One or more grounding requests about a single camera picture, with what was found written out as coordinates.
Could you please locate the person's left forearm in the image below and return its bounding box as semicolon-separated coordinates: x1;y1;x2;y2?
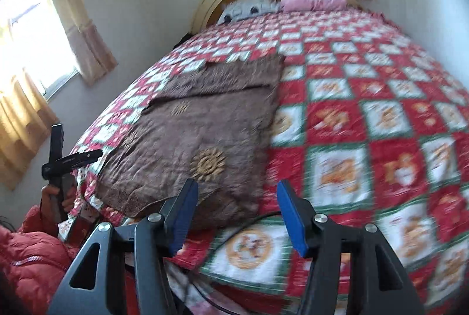
0;205;96;315

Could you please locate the beige side window curtain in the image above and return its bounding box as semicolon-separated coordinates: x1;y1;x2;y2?
40;0;118;86

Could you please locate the black cable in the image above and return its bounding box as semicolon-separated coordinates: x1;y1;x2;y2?
183;212;290;315

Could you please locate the grey patterned pillow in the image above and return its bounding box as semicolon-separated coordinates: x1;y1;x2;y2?
216;0;283;25

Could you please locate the person's left hand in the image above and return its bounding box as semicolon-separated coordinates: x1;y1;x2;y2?
40;185;79;219

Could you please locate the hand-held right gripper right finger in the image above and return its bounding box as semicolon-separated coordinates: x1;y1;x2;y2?
276;180;426;315

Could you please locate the yellow side window curtain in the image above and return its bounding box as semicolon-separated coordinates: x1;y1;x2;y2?
0;69;59;191

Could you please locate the side window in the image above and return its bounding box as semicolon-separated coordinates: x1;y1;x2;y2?
0;0;79;99

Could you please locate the red checked printed blanket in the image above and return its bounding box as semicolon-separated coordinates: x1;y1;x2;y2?
59;9;469;315

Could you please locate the brown cloth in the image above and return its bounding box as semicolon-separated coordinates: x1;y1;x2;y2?
93;53;286;231

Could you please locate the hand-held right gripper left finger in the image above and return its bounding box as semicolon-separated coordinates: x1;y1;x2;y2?
47;179;200;315

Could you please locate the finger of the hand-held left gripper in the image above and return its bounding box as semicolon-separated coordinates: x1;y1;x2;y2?
41;149;104;177

